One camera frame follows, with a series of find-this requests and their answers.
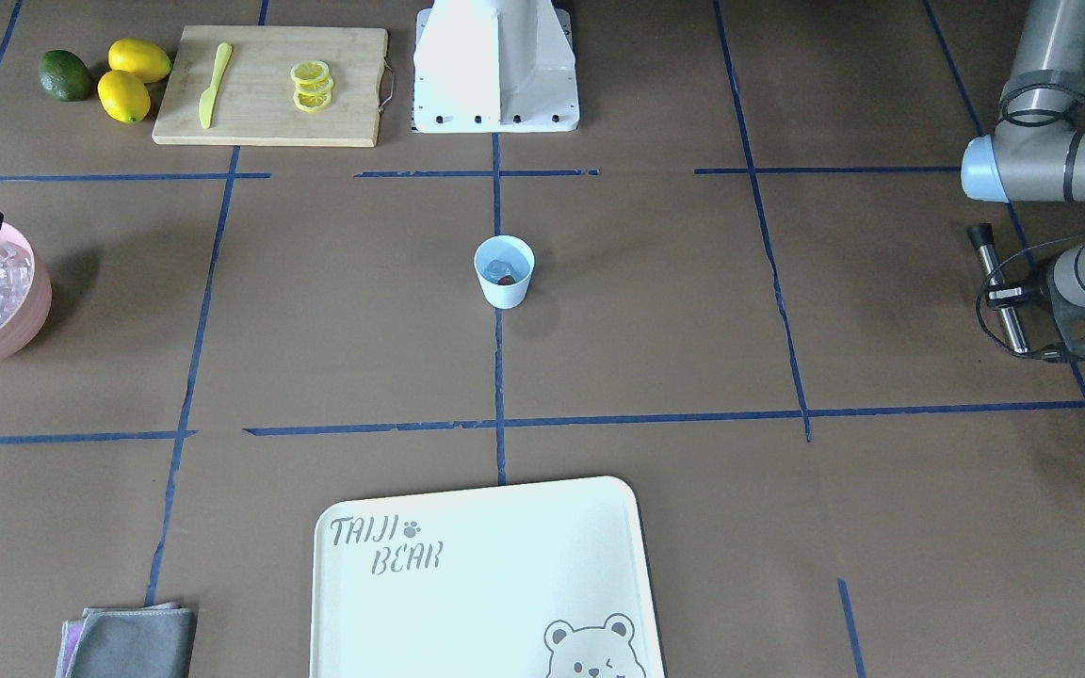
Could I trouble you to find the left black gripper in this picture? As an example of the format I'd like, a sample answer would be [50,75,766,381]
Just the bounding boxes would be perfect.
[985,265,1063,316]

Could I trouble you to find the steel muddler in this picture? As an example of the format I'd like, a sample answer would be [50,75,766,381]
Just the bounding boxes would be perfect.
[967,223,1029,359]

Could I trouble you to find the ice cube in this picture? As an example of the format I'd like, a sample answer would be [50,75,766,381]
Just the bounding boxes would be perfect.
[478,252,529,284]

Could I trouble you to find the light blue cup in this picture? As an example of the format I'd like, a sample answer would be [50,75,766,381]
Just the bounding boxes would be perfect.
[473,234,537,310]

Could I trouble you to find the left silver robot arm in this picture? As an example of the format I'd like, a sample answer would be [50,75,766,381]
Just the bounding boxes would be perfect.
[961,1,1085,308]

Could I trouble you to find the green avocado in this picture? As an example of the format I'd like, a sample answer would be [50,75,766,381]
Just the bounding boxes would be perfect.
[38,50,95,103]

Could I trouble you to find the yellow lemon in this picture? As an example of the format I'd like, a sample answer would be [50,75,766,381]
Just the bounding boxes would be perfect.
[107,38,173,84]
[95,71,152,124]

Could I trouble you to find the yellow knife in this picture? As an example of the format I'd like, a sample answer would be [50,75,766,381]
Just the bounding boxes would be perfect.
[197,42,234,130]

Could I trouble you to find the wooden cutting board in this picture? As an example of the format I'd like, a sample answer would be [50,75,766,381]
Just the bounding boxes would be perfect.
[152,25,390,149]

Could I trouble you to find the lemon slices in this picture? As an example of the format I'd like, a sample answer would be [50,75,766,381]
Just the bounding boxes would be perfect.
[289,60,334,113]

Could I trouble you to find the folded grey cloth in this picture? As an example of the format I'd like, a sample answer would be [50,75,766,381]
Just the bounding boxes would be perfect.
[55,602,197,677]

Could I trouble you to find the cream bear tray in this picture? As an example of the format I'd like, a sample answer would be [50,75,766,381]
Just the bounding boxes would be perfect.
[309,476,666,677]

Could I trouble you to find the black camera cable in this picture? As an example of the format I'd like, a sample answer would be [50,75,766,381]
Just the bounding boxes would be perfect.
[977,84,1085,363]

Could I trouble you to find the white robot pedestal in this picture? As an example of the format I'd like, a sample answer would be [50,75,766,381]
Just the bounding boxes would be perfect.
[411,1,580,135]

